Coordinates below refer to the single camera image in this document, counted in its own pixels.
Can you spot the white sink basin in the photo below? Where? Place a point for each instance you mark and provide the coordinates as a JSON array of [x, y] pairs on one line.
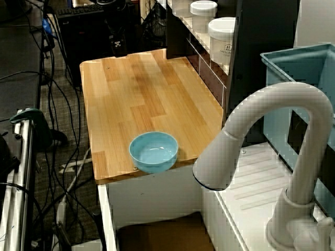
[[157, 193]]

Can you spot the light blue plastic bowl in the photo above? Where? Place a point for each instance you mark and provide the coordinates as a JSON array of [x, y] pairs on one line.
[[154, 162]]

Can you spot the black desk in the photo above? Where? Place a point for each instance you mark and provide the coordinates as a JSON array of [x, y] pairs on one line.
[[18, 65]]

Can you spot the silver metal rail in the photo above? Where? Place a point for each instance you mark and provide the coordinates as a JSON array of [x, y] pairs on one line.
[[23, 167]]

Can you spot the blue plastic item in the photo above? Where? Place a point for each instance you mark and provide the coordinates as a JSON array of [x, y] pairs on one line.
[[46, 26]]

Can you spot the dark tile backsplash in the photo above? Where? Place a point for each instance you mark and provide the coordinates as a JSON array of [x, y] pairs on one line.
[[209, 75]]

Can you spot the white plain lidded jar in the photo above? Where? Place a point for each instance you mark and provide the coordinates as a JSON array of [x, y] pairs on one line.
[[203, 15]]

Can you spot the black computer case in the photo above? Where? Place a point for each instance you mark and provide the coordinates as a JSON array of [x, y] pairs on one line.
[[83, 41]]

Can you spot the black computer keyboard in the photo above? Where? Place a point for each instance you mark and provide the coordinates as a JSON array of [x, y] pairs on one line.
[[78, 12]]

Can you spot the white printed lidded jar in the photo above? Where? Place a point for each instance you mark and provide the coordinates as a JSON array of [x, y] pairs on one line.
[[220, 44]]

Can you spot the white toy kitchen faucet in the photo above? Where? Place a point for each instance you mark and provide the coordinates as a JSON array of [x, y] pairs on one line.
[[288, 96]]

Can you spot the teal plastic dish bin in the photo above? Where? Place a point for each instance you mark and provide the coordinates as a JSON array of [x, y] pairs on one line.
[[277, 78]]

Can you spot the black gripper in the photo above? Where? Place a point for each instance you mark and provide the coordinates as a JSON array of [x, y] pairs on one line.
[[117, 39]]

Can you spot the wooden countertop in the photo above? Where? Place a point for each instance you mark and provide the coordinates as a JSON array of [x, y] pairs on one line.
[[144, 99]]

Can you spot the green clamp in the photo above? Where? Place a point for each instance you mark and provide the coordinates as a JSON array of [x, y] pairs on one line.
[[31, 115]]

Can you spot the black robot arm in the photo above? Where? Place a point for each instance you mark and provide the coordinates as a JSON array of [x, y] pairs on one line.
[[113, 23]]

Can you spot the black shelf frame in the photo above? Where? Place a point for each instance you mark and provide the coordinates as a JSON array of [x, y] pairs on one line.
[[261, 26]]

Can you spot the white ribbed drainboard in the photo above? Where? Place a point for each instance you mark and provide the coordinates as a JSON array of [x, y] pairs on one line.
[[256, 183]]

